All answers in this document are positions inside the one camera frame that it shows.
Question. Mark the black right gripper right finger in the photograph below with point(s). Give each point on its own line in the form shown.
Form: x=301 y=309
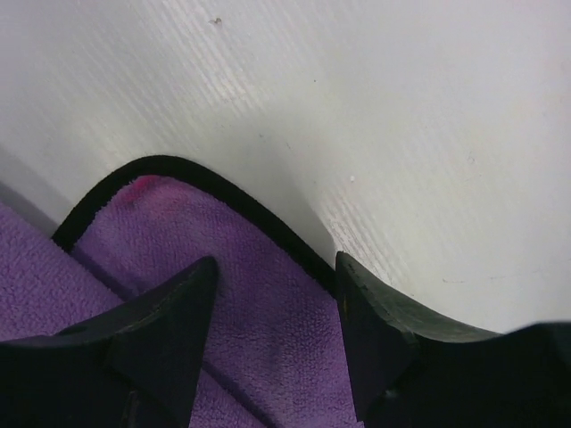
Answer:
x=411 y=366

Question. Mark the purple and grey towel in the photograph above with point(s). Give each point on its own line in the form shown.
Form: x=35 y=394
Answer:
x=274 y=355

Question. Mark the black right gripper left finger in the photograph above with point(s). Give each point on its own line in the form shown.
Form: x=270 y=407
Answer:
x=136 y=365

